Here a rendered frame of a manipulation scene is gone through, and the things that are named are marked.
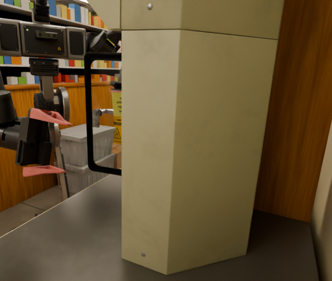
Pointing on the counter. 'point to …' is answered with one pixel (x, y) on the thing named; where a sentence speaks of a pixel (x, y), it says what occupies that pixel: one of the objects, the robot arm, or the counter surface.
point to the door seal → (89, 108)
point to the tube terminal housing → (193, 126)
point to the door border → (91, 105)
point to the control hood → (109, 13)
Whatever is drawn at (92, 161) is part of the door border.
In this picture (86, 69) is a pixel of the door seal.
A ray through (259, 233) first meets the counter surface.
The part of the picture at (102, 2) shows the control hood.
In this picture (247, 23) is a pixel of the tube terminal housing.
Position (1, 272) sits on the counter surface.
